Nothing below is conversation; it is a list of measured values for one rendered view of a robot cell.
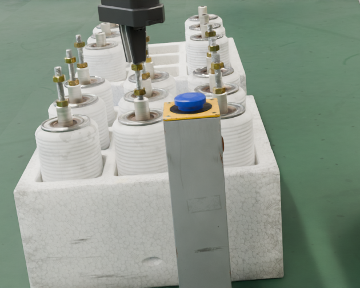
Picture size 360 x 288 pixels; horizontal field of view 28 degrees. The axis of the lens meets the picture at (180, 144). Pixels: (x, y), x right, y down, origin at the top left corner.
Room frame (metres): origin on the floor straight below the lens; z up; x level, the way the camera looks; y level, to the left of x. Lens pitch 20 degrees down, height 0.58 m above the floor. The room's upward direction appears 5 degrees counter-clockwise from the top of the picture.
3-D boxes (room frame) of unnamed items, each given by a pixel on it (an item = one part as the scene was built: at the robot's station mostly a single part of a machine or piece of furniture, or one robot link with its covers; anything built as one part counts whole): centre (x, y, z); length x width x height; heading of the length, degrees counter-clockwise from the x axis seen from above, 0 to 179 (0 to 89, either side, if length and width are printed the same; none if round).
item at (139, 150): (1.04, 0.05, 0.16); 0.10 x 0.10 x 0.18
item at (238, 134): (1.03, -0.07, 0.16); 0.10 x 0.10 x 0.18
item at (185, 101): (0.86, -0.02, 0.32); 0.04 x 0.04 x 0.02
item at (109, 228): (1.15, 0.05, 0.09); 0.39 x 0.39 x 0.18; 88
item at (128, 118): (1.04, 0.05, 0.25); 0.08 x 0.08 x 0.01
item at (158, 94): (1.15, 0.05, 0.25); 0.08 x 0.08 x 0.01
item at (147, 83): (1.15, 0.05, 0.26); 0.02 x 0.02 x 0.03
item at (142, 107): (1.04, 0.05, 0.26); 0.02 x 0.02 x 0.03
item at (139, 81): (1.04, 0.05, 0.31); 0.01 x 0.01 x 0.08
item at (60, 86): (1.04, 0.17, 0.30); 0.01 x 0.01 x 0.08
